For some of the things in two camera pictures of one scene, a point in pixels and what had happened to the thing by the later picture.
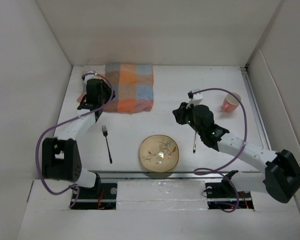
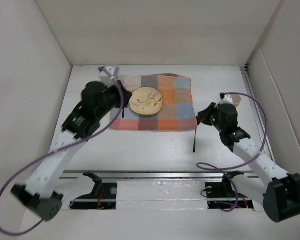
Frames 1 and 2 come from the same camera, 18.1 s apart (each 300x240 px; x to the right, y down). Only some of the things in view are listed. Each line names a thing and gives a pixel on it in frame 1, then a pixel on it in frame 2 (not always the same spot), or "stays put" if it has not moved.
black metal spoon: (194, 147) stays put
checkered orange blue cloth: (133, 86) → (173, 115)
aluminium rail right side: (254, 108) stays put
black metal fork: (105, 133) → (124, 88)
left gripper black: (106, 87) → (126, 96)
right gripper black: (180, 113) → (204, 115)
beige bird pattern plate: (159, 153) → (146, 101)
